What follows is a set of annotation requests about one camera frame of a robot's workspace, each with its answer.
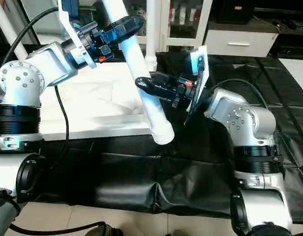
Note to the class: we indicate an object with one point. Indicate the white plastic table leg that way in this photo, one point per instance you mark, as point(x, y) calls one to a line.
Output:
point(151, 32)
point(11, 24)
point(136, 64)

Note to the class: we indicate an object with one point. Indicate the white plastic table top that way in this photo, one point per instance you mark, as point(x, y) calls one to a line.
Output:
point(102, 103)

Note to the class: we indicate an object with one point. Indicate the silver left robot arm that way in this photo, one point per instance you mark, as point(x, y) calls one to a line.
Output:
point(28, 88)

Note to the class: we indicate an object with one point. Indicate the white glass door cabinet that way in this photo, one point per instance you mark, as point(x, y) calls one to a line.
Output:
point(183, 22)

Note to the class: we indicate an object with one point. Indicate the white drawer unit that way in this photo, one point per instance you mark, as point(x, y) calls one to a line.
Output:
point(240, 43)

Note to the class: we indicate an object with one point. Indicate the black work mat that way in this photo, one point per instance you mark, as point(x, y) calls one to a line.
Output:
point(191, 182)

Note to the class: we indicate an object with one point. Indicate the black equipment case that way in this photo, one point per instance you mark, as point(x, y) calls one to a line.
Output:
point(235, 11)

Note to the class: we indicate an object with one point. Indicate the white flat board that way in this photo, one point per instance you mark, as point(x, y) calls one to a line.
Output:
point(296, 69)

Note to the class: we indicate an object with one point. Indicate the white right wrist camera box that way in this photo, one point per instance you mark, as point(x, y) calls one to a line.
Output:
point(198, 73)

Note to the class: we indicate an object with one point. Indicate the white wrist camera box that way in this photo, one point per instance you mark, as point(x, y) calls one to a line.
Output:
point(70, 27)
point(198, 73)

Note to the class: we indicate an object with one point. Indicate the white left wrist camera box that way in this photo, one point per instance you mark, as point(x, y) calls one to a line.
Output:
point(70, 27)

